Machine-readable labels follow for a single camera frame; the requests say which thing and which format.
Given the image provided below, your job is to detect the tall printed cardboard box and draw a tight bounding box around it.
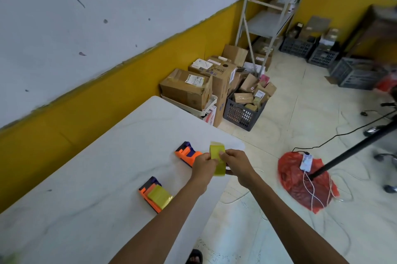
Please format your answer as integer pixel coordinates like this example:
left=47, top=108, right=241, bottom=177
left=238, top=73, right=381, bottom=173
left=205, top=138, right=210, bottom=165
left=188, top=57, right=237, bottom=128

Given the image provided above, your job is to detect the large brown cardboard box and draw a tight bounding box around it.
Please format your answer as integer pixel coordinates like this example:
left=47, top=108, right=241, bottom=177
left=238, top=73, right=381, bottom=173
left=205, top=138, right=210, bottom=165
left=159, top=68, right=213, bottom=111

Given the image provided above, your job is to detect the white metal shelving rack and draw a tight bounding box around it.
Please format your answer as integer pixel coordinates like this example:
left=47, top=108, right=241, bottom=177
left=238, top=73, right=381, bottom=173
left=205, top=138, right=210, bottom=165
left=234, top=0, right=320, bottom=70

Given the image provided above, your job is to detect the black crate of parcels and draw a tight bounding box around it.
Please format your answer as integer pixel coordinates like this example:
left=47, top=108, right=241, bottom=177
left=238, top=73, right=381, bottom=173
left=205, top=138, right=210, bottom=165
left=223, top=92, right=269, bottom=132

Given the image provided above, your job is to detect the person's right hand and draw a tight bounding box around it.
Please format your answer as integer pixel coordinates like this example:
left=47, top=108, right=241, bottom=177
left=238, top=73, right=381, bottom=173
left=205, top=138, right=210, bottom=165
left=220, top=149, right=259, bottom=189

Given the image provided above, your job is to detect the black plastic crate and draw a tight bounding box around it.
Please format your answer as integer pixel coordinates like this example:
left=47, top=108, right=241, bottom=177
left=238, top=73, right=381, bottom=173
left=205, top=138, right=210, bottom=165
left=308, top=44, right=340, bottom=68
left=280, top=35, right=316, bottom=58

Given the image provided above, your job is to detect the person's left hand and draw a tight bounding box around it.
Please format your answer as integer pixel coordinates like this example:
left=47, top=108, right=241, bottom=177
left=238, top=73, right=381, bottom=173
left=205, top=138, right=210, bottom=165
left=191, top=152, right=218, bottom=187

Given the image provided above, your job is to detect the black sandal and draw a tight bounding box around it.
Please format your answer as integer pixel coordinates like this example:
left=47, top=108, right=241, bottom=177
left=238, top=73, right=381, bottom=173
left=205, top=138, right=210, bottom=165
left=185, top=248, right=203, bottom=264

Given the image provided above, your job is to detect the small plain cardboard box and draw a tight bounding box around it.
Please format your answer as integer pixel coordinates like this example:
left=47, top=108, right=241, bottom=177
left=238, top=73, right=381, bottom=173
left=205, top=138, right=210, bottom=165
left=222, top=44, right=249, bottom=68

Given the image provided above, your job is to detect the black cable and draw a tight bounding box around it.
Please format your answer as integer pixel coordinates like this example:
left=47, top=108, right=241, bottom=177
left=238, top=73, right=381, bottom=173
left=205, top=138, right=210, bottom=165
left=292, top=109, right=397, bottom=154

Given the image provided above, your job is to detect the large grey plastic crate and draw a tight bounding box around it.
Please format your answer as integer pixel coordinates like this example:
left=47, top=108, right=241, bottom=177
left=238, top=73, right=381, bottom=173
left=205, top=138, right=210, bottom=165
left=329, top=57, right=389, bottom=91

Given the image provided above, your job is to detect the black stand pole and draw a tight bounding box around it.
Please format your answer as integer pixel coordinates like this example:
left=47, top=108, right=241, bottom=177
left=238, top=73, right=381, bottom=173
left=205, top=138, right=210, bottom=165
left=308, top=120, right=397, bottom=181

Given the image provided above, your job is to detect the red sack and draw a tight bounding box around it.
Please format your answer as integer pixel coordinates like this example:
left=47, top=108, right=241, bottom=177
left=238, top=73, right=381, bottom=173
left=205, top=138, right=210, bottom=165
left=375, top=71, right=397, bottom=94

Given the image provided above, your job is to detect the white flat tray box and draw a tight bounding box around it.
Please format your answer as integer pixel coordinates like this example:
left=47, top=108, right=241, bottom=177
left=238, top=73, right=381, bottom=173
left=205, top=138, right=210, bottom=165
left=161, top=94, right=218, bottom=118

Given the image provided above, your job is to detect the brown wooden furniture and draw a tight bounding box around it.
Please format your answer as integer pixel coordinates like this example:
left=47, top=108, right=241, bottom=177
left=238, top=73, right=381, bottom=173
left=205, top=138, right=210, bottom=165
left=344, top=4, right=397, bottom=63

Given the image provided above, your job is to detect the person's right forearm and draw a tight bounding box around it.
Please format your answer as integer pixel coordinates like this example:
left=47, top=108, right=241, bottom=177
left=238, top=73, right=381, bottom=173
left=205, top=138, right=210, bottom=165
left=245, top=173, right=350, bottom=264

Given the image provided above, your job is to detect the orange purple tape dispenser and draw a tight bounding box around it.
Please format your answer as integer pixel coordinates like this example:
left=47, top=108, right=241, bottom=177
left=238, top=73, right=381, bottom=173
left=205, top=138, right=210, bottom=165
left=138, top=176, right=168, bottom=214
left=175, top=142, right=203, bottom=168

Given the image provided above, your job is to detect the white power adapter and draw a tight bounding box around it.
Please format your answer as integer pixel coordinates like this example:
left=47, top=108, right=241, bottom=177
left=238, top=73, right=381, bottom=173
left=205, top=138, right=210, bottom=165
left=300, top=153, right=314, bottom=172

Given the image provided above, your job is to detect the red plastic bag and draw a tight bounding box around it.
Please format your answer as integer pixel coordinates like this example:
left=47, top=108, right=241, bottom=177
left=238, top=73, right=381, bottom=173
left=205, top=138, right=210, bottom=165
left=277, top=151, right=340, bottom=214

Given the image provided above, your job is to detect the chair wheel base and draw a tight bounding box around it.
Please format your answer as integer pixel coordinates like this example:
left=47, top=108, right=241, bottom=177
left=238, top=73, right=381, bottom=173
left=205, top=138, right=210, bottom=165
left=363, top=126, right=397, bottom=194

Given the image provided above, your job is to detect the person's left forearm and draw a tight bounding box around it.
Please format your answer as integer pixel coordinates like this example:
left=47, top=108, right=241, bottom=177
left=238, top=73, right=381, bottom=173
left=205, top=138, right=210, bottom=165
left=109, top=177, right=214, bottom=264

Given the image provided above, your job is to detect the white cable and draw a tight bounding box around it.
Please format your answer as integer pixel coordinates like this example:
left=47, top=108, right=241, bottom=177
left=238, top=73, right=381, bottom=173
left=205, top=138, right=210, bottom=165
left=302, top=170, right=354, bottom=211

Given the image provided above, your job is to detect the pile of small cardboard parcels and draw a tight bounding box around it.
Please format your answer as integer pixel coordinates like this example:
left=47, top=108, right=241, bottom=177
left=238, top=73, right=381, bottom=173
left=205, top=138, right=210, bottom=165
left=233, top=72, right=277, bottom=112

